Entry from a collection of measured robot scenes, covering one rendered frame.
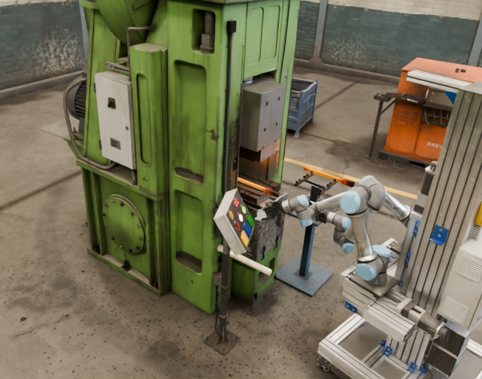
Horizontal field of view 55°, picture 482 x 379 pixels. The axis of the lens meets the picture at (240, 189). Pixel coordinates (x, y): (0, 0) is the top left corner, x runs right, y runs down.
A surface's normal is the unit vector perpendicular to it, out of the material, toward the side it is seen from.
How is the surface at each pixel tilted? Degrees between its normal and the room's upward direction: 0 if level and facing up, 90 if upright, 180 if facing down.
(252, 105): 90
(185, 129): 89
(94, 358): 0
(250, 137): 90
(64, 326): 0
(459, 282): 90
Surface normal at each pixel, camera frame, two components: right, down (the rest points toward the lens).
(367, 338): 0.05, -0.87
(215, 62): -0.59, 0.34
